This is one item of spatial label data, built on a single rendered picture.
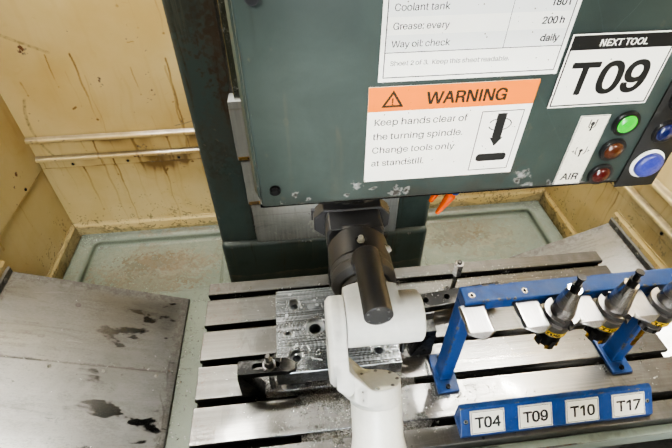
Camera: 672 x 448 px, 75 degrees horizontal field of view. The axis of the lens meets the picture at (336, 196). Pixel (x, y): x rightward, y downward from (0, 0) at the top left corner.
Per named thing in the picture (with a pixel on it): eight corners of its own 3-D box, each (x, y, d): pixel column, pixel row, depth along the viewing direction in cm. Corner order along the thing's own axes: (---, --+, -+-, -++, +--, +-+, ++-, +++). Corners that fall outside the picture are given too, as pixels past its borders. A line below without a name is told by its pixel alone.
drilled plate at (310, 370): (400, 372, 104) (402, 361, 101) (278, 385, 102) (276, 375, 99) (382, 292, 121) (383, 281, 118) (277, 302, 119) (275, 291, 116)
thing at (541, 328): (554, 332, 82) (555, 330, 82) (527, 335, 82) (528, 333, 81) (537, 301, 87) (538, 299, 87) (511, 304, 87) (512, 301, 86)
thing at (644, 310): (663, 321, 84) (665, 319, 83) (637, 324, 83) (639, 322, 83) (640, 291, 89) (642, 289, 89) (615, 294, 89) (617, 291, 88)
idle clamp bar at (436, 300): (499, 308, 123) (506, 294, 118) (411, 324, 119) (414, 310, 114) (491, 293, 126) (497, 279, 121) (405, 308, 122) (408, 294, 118)
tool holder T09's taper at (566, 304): (568, 300, 86) (581, 278, 81) (579, 319, 82) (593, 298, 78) (546, 301, 85) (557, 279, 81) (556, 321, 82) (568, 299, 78)
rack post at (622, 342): (632, 373, 108) (698, 302, 89) (612, 375, 108) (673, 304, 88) (609, 336, 116) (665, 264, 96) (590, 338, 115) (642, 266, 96)
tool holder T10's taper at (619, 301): (616, 293, 87) (632, 271, 82) (634, 311, 84) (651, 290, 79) (598, 298, 86) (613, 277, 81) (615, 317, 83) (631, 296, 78)
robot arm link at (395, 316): (401, 284, 65) (420, 355, 56) (329, 290, 64) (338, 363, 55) (410, 231, 57) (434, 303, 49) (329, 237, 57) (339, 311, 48)
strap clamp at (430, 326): (431, 354, 112) (440, 321, 102) (380, 359, 111) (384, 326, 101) (427, 342, 114) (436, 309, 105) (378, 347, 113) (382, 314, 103)
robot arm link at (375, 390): (389, 285, 59) (395, 384, 59) (323, 291, 58) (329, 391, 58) (400, 297, 52) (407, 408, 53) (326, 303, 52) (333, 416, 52)
